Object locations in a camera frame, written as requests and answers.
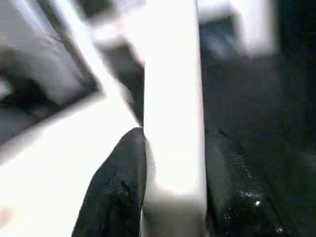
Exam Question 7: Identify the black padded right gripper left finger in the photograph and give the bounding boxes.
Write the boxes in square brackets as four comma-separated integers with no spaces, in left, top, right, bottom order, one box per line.
[72,127,149,237]

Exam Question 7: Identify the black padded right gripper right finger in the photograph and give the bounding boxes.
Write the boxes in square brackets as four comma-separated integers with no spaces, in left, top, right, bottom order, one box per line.
[203,131,297,237]

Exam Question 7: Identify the white plastic table top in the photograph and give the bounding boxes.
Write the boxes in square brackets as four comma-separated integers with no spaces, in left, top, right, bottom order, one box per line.
[0,91,146,237]

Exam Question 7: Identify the black work mat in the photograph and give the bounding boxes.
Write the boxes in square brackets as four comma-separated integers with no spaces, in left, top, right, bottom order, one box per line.
[99,15,316,237]

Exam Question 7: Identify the white sideboard with glass doors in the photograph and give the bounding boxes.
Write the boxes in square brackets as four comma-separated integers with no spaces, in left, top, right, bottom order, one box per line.
[89,0,279,57]

